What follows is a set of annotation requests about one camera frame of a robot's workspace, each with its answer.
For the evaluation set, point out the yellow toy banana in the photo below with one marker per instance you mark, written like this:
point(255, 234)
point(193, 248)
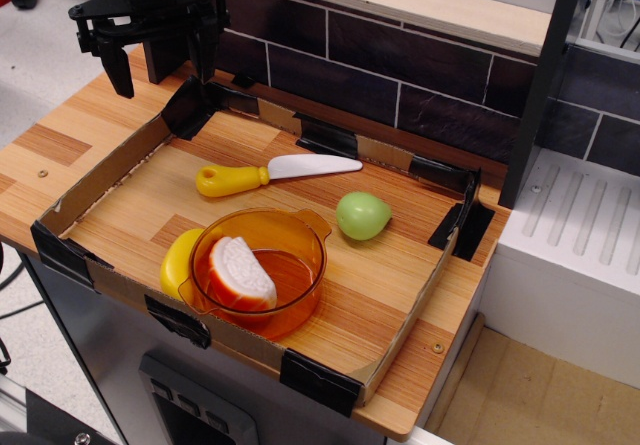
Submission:
point(175, 269)

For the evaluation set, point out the cardboard fence with black tape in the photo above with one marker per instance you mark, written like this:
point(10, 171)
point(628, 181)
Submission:
point(391, 307)

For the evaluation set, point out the wooden shelf ledge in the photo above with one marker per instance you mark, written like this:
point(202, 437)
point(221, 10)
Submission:
point(488, 22)

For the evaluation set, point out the orange transparent plastic pot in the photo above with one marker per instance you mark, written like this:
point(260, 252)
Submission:
point(291, 248)

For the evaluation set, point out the yellow handled toy knife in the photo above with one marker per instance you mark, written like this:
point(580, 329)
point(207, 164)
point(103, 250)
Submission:
point(217, 181)

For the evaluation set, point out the white toy sink drainer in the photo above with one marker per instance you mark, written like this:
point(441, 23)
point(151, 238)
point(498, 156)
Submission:
point(564, 278)

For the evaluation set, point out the green toy pear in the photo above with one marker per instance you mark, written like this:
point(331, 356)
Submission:
point(362, 216)

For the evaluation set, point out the toy oven control panel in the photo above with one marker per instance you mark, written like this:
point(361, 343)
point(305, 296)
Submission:
point(192, 414)

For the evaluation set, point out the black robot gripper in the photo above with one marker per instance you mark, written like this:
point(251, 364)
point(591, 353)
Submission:
point(105, 27)

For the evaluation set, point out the dark grey vertical post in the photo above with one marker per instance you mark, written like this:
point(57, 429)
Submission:
point(524, 151)

